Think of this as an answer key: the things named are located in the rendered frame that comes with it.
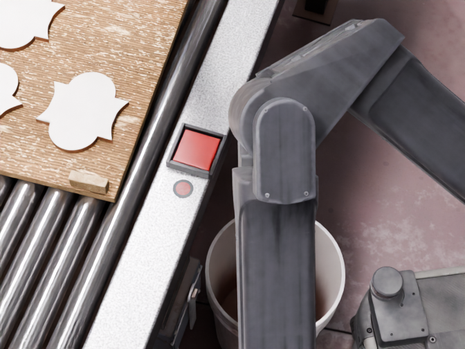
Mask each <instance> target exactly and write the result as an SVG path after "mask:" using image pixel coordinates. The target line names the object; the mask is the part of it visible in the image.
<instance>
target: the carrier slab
mask: <svg viewBox="0 0 465 349"><path fill-rule="evenodd" d="M53 2H54V3H59V4H62V5H65V8H66V9H65V10H63V11H62V12H61V13H60V14H58V16H56V18H54V20H53V23H52V24H51V27H50V28H49V32H48V38H49V43H48V42H43V41H39V40H35V41H34V42H33V43H32V44H31V45H30V46H29V47H28V48H25V49H24V50H22V51H17V52H6V51H2V50H0V63H2V64H6V65H8V66H10V67H11V68H12V69H13V70H14V71H15V73H16V74H17V77H18V79H19V89H18V92H17V94H16V96H15V97H14V98H16V99H17V100H18V101H19V102H20V103H22V105H23V107H22V108H19V109H16V110H14V111H11V112H9V113H8V114H6V115H5V116H4V117H3V118H2V119H1V120H0V175H5V176H9V177H14V178H17V179H22V180H25V181H30V182H33V183H36V184H41V185H45V186H50V187H53V188H58V189H61V190H66V191H69V192H72V193H77V194H81V195H86V196H89V197H94V198H97V199H102V200H105V201H108V202H113V203H115V202H116V200H117V198H118V194H119V192H120V189H121V186H122V183H123V181H124V179H125V175H126V173H127V170H128V167H129V164H130V162H131V159H132V157H133V154H134V151H135V149H136V146H137V143H138V140H139V138H140V134H141V132H142V130H143V126H144V124H145V121H146V119H147V115H148V113H149V110H150V107H151V106H152V102H153V99H154V96H155V94H156V91H157V89H158V86H159V83H160V81H161V78H162V75H163V72H164V70H165V66H166V64H167V61H168V59H169V56H170V53H171V51H172V47H173V45H174V42H175V39H176V36H177V34H178V32H179V28H180V26H181V23H182V21H183V18H184V15H185V12H186V10H187V7H188V4H189V2H190V0H53ZM89 72H95V73H101V74H103V75H105V76H107V77H108V78H109V79H110V80H111V81H112V82H113V84H114V86H115V89H116V98H118V99H121V100H126V101H128V102H129V106H128V107H126V108H125V109H124V110H123V111H122V112H121V113H120V114H119V115H118V117H117V119H116V121H115V123H114V125H113V128H112V141H113V143H109V142H106V141H101V140H97V142H96V143H95V144H94V145H93V146H92V147H91V148H89V149H88V150H86V151H83V152H79V153H68V152H63V151H61V150H59V149H58V148H56V147H55V146H54V145H53V143H52V141H51V138H50V135H49V125H45V124H42V123H37V121H36V118H37V117H38V116H40V115H41V114H42V113H44V112H45V111H46V110H47V108H48V107H49V105H50V103H51V100H52V99H53V96H54V94H55V84H54V81H55V82H60V83H62V84H67V85H69V83H70V82H71V80H72V79H74V78H75V77H77V76H79V75H81V74H83V73H89ZM72 170H74V171H77V172H81V173H84V174H87V175H95V176H98V177H103V178H106V179H108V180H109V190H108V192H107V194H102V193H95V192H91V191H89V190H85V189H81V188H76V187H72V186H71V185H70V183H69V175H70V173H71V171H72Z"/></svg>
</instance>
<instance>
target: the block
mask: <svg viewBox="0 0 465 349"><path fill-rule="evenodd" d="M69 183H70V185H71V186H72V187H76V188H81V189H85V190H89V191H91V192H95V193H102V194H107V192H108V190H109V180H108V179H106V178H103V177H98V176H95V175H90V174H84V173H81V172H77V171H74V170H72V171H71V173H70V175H69Z"/></svg>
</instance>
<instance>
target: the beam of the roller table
mask: <svg viewBox="0 0 465 349"><path fill-rule="evenodd" d="M284 2H285V0H228V3H227V6H226V8H225V10H224V13H223V15H222V17H221V20H220V22H219V25H218V26H217V29H216V32H215V34H214V37H213V38H212V41H211V43H210V46H209V48H208V51H207V53H206V56H205V58H204V60H203V63H202V65H201V68H200V69H199V72H198V74H197V77H196V79H195V81H194V84H193V86H192V89H191V91H190V94H189V96H188V99H187V100H186V103H185V106H184V108H183V111H182V112H181V115H180V117H179V120H178V122H177V124H176V127H175V129H174V132H173V134H172V137H171V139H170V142H169V143H168V146H167V148H166V151H165V153H164V155H163V158H162V160H161V163H160V165H159V167H158V170H157V172H156V174H155V177H154V179H153V182H152V184H151V186H150V188H149V191H148V193H147V196H146V198H145V201H144V203H143V205H142V208H141V210H140V212H139V214H138V217H137V219H136V222H135V224H134V227H133V229H132V231H131V234H130V236H129V239H128V241H127V243H126V245H125V248H124V251H123V253H122V255H121V257H120V260H119V262H118V265H117V267H116V270H115V271H114V274H113V277H112V279H111V282H110V283H109V286H108V288H107V291H106V293H105V295H104V298H103V300H102V303H101V305H100V308H99V310H98V313H97V314H96V317H95V319H94V322H93V324H92V326H91V329H90V331H89V334H88V336H87V338H86V341H85V343H84V345H83V348H82V349H153V347H154V344H155V341H156V338H157V336H158V333H159V330H160V328H161V325H162V323H163V320H164V318H165V315H166V312H167V309H168V307H169V305H170V301H171V300H172V296H173V294H174V291H175V289H176V286H177V283H178V281H179V278H180V276H181V272H182V271H183V267H184V265H185V262H186V260H187V257H188V254H189V252H190V249H191V246H192V243H193V242H194V238H195V236H196V234H197V231H198V228H199V225H200V223H201V220H202V217H203V214H204V213H205V210H206V207H207V205H208V202H209V199H210V196H211V194H212V191H213V188H214V186H215V184H216V181H217V178H218V176H219V173H220V170H221V167H222V165H223V163H224V159H225V158H226V155H227V152H228V149H229V147H230V144H231V141H232V139H233V136H234V135H233V133H232V131H231V129H230V125H229V122H228V109H229V105H230V101H231V100H232V98H233V96H234V94H235V93H236V91H237V90H238V89H239V88H240V87H241V86H242V85H244V84H246V83H247V82H249V81H250V80H252V79H254V78H256V73H257V72H258V71H259V67H260V65H261V63H262V60H263V57H264V54H265V52H266V49H267V47H268V43H269V42H270V39H271V36H272V34H273V31H274V28H275V25H276V23H277V20H278V18H279V16H280V13H281V10H282V7H283V5H284ZM181 123H187V124H190V125H194V126H197V127H201V128H204V129H208V130H211V131H214V132H218V133H220V134H225V135H227V136H228V141H227V144H226V146H225V149H224V152H223V154H222V156H221V159H220V162H219V165H218V167H217V170H216V172H215V175H214V177H213V180H212V181H211V180H209V179H204V178H202V177H198V176H195V175H193V174H188V173H186V172H181V171H179V170H175V169H172V168H168V167H166V160H167V157H168V155H169V153H170V150H171V148H172V145H173V143H174V140H175V138H176V135H177V133H178V131H179V128H180V126H181ZM181 179H186V180H188V181H190V182H191V183H192V185H193V187H194V190H193V193H192V194H191V195H190V196H189V197H186V198H180V197H177V196H176V195H175V194H174V192H173V185H174V184H175V183H176V182H177V181H178V180H181Z"/></svg>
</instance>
